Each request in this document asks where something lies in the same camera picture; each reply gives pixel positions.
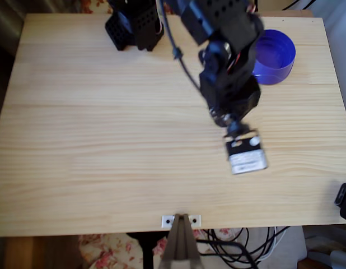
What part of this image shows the purple plastic bowl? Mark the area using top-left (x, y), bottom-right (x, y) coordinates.
top-left (250, 29), bottom-right (297, 86)

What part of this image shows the floral fabric cushion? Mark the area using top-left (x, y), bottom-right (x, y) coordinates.
top-left (77, 0), bottom-right (114, 15)
top-left (77, 228), bottom-right (232, 269)

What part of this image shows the black stand foot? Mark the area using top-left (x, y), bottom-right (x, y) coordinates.
top-left (127, 231), bottom-right (168, 269)

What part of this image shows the black camera cable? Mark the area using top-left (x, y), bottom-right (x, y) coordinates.
top-left (157, 0), bottom-right (210, 99)

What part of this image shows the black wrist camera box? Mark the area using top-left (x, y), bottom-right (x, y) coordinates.
top-left (223, 123), bottom-right (269, 176)

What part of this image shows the white metal bracket plate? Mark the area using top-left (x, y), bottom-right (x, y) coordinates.
top-left (161, 215), bottom-right (202, 228)

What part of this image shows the thick black cable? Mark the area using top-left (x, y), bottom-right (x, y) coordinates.
top-left (195, 238), bottom-right (260, 269)

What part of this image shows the thin black cable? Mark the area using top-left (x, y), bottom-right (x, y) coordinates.
top-left (206, 226), bottom-right (291, 266)

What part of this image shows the white cable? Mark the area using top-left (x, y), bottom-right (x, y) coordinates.
top-left (254, 226), bottom-right (282, 263)

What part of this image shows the grey camera stand pole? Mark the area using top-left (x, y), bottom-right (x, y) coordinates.
top-left (158, 214), bottom-right (204, 269)

